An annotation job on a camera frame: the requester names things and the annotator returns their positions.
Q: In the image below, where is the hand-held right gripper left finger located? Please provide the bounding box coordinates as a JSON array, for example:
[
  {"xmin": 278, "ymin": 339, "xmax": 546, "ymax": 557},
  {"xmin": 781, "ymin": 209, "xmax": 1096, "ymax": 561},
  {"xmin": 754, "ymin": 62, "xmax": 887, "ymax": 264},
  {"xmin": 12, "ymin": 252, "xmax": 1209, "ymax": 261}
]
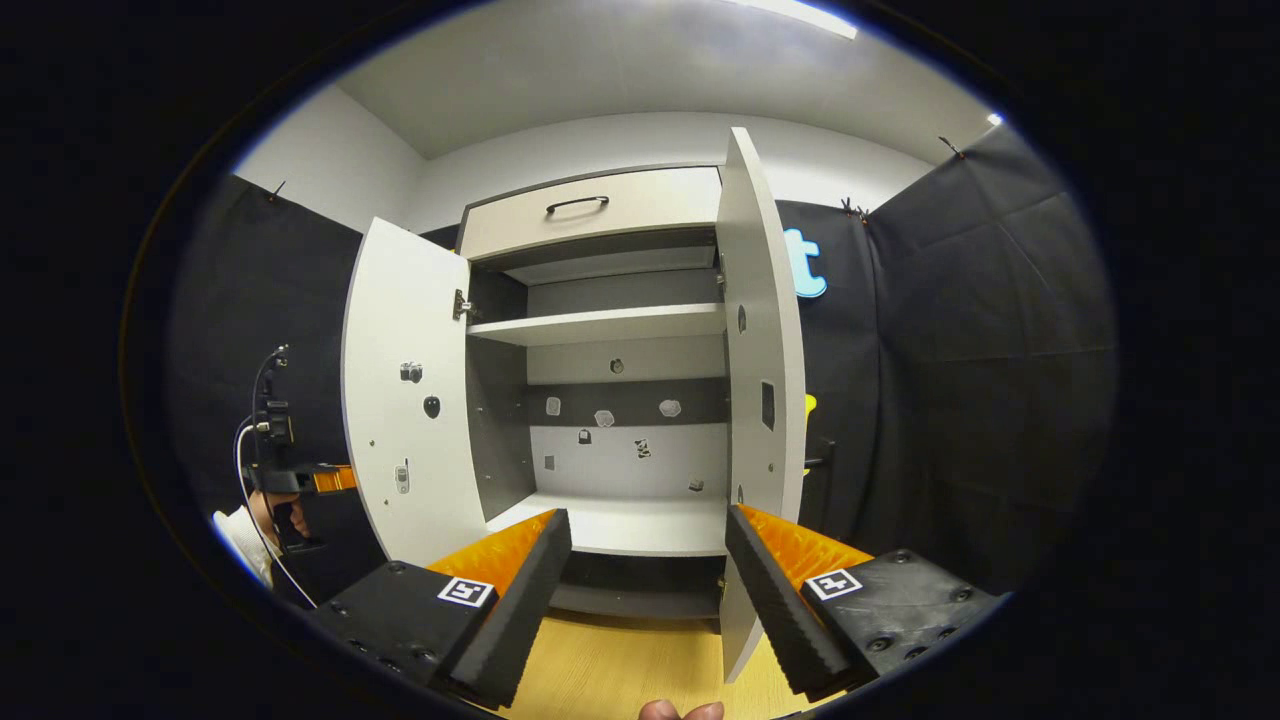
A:
[{"xmin": 305, "ymin": 508, "xmax": 573, "ymax": 711}]

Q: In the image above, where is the white cabinet shelf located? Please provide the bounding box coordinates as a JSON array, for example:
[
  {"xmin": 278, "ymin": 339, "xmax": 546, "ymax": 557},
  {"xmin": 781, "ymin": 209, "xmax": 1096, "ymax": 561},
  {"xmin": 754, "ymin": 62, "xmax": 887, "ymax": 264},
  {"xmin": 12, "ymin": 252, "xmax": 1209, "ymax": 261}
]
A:
[
  {"xmin": 484, "ymin": 490, "xmax": 731, "ymax": 558},
  {"xmin": 466, "ymin": 303, "xmax": 728, "ymax": 348}
]

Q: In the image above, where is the grey cabinet drawer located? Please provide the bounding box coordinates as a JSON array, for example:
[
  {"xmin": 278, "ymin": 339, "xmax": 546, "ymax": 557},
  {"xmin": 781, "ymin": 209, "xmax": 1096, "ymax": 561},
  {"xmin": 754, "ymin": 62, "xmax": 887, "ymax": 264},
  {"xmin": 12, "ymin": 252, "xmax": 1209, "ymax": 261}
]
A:
[{"xmin": 460, "ymin": 166, "xmax": 723, "ymax": 263}]

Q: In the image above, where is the cabinet door with camera sticker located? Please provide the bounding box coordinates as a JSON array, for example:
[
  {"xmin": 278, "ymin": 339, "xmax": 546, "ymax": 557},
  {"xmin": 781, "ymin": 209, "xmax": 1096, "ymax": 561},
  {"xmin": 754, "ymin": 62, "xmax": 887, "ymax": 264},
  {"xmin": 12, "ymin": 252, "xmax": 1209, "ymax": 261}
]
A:
[{"xmin": 341, "ymin": 216, "xmax": 491, "ymax": 569}]

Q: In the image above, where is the cabinet door with headphones sticker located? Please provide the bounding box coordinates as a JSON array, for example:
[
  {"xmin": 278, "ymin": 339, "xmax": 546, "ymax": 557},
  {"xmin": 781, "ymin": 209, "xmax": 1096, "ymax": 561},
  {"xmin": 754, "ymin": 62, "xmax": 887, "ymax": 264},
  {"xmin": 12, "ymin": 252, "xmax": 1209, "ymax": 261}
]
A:
[{"xmin": 715, "ymin": 127, "xmax": 809, "ymax": 685}]

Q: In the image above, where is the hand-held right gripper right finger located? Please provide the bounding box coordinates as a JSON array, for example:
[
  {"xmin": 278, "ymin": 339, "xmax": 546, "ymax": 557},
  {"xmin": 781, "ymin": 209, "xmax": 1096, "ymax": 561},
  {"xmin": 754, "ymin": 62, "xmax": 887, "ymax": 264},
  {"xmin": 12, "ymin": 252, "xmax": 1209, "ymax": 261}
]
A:
[{"xmin": 724, "ymin": 504, "xmax": 1006, "ymax": 701}]

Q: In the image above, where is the black backdrop cloth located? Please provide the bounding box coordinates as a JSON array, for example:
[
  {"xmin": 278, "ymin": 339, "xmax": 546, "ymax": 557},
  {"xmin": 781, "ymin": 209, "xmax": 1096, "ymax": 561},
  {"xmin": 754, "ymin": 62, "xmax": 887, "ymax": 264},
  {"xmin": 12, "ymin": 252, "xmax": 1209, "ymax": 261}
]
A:
[{"xmin": 165, "ymin": 125, "xmax": 1119, "ymax": 611}]

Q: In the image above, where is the grey double-door shoe cabinet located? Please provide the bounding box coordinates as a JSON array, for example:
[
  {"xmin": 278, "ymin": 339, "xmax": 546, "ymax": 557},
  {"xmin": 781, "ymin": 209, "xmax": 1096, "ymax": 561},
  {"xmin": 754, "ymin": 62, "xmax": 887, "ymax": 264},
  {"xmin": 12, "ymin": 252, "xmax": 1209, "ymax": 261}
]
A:
[{"xmin": 455, "ymin": 163, "xmax": 731, "ymax": 621}]

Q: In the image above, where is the long ceiling light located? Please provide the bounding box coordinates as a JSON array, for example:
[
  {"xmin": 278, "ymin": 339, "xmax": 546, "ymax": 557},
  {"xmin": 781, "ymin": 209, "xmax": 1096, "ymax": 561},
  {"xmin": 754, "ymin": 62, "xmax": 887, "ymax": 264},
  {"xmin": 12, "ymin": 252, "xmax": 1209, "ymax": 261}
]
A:
[{"xmin": 730, "ymin": 0, "xmax": 859, "ymax": 41}]

